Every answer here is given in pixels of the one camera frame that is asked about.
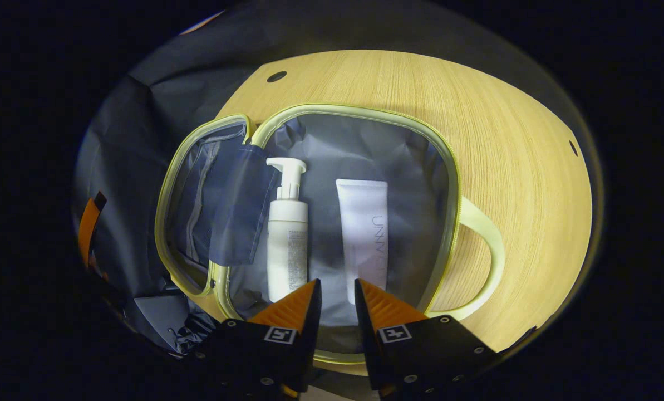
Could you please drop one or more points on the white pump bottle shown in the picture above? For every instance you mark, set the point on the white pump bottle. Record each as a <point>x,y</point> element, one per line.
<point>287,245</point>

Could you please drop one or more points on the white squeeze tube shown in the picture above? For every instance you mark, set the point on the white squeeze tube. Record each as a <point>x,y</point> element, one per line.
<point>359,234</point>

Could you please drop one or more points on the cream yellow suitcase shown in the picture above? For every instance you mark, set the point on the cream yellow suitcase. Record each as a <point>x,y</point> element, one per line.
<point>409,167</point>

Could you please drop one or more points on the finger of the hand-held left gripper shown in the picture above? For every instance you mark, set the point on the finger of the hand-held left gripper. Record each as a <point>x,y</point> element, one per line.
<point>89,223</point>

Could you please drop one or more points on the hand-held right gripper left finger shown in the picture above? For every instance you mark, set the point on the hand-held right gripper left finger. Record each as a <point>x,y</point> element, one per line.
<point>309,334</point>

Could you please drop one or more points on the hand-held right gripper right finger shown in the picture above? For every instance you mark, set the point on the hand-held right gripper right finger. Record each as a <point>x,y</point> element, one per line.
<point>368,334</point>

